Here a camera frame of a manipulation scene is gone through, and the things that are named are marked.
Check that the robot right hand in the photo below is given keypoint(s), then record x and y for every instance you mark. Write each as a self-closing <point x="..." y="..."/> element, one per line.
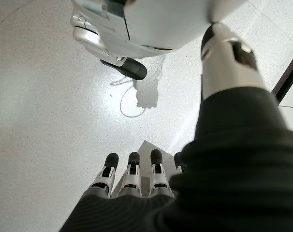
<point x="233" y="169"/>

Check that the white robot body base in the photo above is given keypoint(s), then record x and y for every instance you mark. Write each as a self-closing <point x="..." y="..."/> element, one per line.
<point x="161" y="21"/>

